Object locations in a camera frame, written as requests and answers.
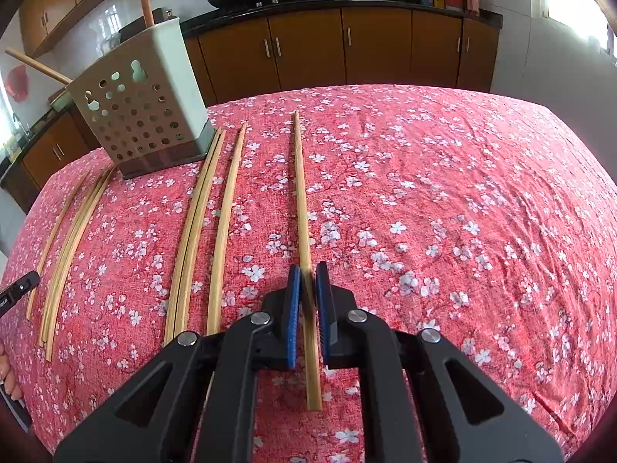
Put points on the long wooden base cabinets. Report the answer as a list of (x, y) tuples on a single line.
[(376, 43)]

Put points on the red floral tablecloth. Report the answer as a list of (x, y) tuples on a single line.
[(434, 202)]

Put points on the hanging red plastic bag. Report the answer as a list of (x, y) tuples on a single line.
[(18, 84)]

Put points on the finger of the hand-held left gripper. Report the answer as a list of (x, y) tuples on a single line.
[(19, 290)]

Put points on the black kitchen countertop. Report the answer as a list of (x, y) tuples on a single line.
[(313, 2)]

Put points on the wooden sink base cabinet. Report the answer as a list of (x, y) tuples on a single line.
[(53, 149)]

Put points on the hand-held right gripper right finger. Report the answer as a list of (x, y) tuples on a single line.
[(325, 320)]

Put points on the person's left hand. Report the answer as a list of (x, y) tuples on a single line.
[(4, 364)]

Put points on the white perforated utensil holder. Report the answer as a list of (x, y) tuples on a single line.
[(144, 120)]

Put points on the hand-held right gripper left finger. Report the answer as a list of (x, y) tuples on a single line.
[(294, 320)]

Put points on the bright window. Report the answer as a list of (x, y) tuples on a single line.
[(578, 5)]

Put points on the pair of bamboo chopsticks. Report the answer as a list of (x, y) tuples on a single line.
[(183, 260)]

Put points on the bamboo chopsticks bundle at left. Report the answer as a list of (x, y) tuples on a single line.
[(73, 258)]

